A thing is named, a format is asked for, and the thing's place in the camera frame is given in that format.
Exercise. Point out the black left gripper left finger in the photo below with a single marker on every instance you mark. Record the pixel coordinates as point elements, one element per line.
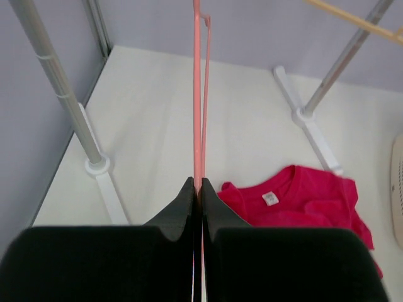
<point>149,262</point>

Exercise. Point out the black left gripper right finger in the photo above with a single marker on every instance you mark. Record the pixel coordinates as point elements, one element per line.
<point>246,263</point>

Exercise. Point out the pink t shirt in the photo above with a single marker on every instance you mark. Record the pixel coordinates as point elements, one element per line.
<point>299,196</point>

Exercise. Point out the pink wire hanger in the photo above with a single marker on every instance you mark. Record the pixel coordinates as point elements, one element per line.
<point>197,154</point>

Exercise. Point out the beige plastic hanger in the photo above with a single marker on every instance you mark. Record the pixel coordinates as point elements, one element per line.
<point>395,37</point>

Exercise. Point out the metal clothes rack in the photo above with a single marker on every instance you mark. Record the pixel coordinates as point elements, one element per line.
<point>97,164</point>

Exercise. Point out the cream laundry basket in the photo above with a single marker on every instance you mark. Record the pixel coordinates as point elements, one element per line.
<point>396,188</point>

